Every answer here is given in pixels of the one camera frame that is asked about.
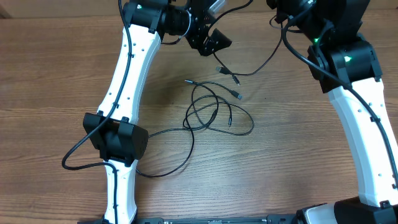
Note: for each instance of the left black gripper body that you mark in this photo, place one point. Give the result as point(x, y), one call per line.
point(195, 33)

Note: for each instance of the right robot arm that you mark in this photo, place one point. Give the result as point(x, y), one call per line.
point(348, 70)

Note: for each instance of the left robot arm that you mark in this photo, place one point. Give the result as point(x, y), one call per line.
point(113, 129)

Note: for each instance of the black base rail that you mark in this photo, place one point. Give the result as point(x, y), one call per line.
point(269, 219)

